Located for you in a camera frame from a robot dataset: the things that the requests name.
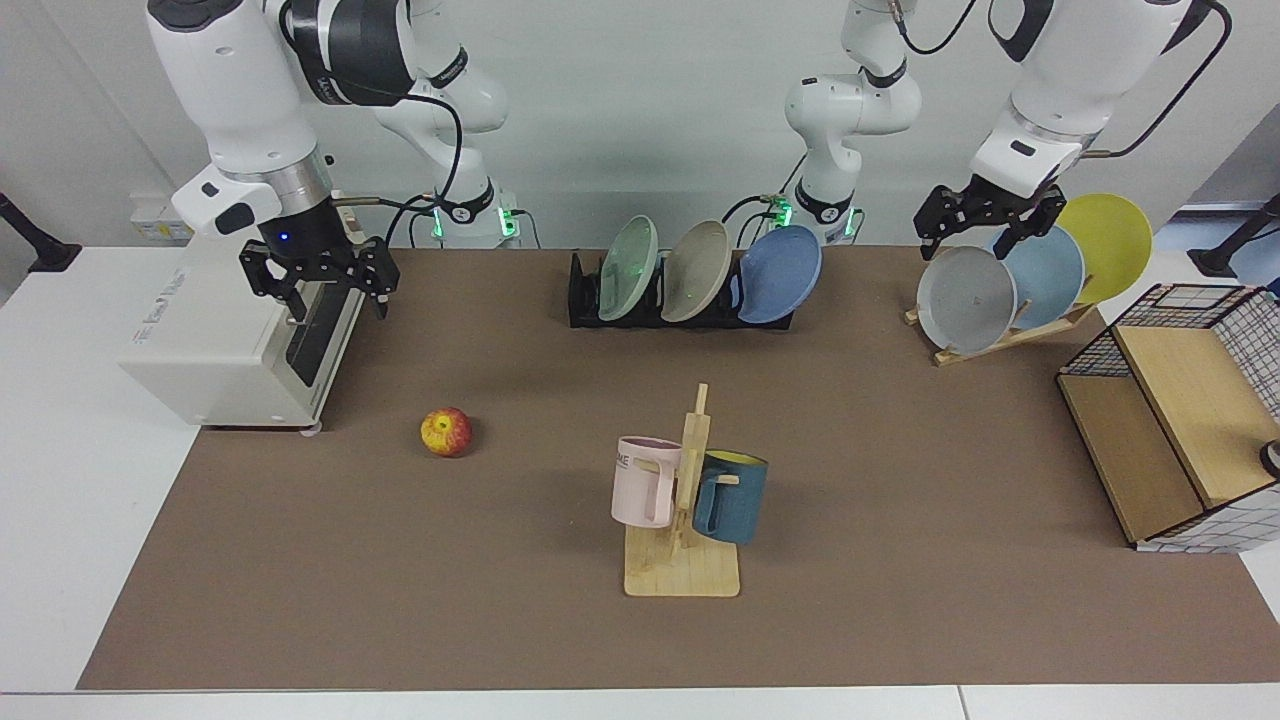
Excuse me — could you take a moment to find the red yellow apple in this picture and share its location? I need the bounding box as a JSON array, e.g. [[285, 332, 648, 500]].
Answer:
[[420, 406, 474, 459]]

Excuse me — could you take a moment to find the light blue plate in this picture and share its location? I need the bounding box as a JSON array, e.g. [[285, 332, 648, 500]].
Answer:
[[990, 226, 1086, 331]]

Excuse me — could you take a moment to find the grey plate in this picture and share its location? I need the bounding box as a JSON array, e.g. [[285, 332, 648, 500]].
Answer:
[[916, 246, 1019, 357]]

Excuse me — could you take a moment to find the yellow plate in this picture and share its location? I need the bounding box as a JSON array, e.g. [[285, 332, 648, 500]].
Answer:
[[1055, 193, 1154, 306]]

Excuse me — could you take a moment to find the wooden plate rack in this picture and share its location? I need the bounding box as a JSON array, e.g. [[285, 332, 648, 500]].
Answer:
[[905, 300, 1096, 367]]

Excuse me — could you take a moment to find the black dish rack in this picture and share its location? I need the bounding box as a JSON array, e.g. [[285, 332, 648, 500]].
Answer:
[[568, 250, 801, 331]]

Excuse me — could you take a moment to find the beige plate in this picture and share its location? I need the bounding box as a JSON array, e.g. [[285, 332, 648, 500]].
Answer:
[[661, 220, 734, 324]]

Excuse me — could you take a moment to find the pale green plate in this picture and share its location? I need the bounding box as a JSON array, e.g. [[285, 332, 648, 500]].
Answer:
[[598, 215, 661, 323]]

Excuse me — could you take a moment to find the pale toaster oven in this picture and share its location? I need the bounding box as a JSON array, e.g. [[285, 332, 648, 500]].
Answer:
[[118, 205, 376, 434]]

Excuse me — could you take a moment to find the black stand foot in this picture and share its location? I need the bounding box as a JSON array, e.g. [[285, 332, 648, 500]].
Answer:
[[1187, 195, 1280, 279], [0, 192, 83, 273]]

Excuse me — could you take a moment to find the brown table cloth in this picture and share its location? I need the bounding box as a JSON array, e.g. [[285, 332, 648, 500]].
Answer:
[[77, 245, 1280, 691]]

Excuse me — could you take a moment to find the teal cup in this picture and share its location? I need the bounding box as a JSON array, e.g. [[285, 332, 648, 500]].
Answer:
[[692, 450, 769, 546]]

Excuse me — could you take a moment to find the pink cup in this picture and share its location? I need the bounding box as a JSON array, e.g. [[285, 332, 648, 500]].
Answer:
[[611, 436, 684, 529]]

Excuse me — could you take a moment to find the wooden cup stand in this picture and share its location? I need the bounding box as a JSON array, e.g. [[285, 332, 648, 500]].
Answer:
[[624, 383, 742, 599]]

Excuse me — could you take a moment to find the white wall socket box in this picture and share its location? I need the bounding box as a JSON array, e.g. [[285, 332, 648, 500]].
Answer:
[[130, 195, 196, 246]]

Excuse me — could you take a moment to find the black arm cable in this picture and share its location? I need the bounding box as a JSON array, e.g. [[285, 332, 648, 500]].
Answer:
[[1085, 0, 1233, 161], [280, 0, 466, 216]]

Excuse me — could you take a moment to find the wire basket with wooden floor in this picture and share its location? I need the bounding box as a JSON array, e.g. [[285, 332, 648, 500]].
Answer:
[[1057, 283, 1280, 554]]

